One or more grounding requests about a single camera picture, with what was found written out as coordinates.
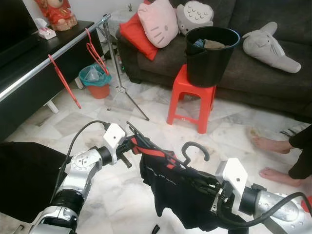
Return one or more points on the black shirt small white logo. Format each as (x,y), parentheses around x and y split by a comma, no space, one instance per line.
(29,175)

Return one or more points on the pink cat face pillow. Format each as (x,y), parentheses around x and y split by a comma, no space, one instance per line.
(158,22)

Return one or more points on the grey speckled side table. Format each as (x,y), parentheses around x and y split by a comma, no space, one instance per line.
(122,17)

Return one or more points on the dark grey sofa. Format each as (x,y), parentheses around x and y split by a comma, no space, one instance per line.
(263,14)

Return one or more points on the dark grey plastic hanger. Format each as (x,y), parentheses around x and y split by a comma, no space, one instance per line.
(195,143)

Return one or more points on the red plastic hanger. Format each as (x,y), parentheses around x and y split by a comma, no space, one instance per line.
(89,45)
(66,84)

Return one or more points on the red plastic stool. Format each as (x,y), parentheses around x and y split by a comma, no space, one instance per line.
(183,78)
(309,204)

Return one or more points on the person's bare foot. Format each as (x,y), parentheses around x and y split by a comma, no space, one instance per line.
(270,145)
(280,176)

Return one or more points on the red robed buddha figurine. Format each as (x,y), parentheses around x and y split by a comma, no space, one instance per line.
(58,12)

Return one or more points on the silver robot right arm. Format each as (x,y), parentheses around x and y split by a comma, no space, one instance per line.
(278,209)

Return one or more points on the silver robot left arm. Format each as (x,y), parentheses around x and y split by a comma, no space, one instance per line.
(80,170)

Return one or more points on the red plastic bucket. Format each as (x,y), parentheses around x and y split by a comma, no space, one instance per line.
(100,91)

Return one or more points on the black flat television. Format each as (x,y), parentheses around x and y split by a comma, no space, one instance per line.
(14,22)

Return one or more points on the navy garment orange stripe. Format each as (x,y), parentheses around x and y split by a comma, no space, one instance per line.
(175,195)

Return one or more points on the silver metal clothes rack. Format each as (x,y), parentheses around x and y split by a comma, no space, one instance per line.
(29,76)

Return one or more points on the white pink tissue box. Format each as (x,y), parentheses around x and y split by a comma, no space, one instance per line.
(46,33)

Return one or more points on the black plastic bucket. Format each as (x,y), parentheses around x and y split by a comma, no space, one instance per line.
(209,66)

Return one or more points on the red square cushion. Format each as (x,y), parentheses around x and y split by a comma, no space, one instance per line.
(136,41)

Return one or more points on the teal plastic bin liner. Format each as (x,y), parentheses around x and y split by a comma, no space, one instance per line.
(84,77)

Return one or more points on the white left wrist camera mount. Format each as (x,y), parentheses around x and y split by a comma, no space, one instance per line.
(114,139)

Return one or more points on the blue crumpled cloth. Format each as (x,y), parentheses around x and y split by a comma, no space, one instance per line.
(198,44)

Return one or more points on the black television console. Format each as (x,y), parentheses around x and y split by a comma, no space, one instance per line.
(29,102)

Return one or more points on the brown crumpled cloth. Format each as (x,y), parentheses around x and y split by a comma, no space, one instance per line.
(214,45)

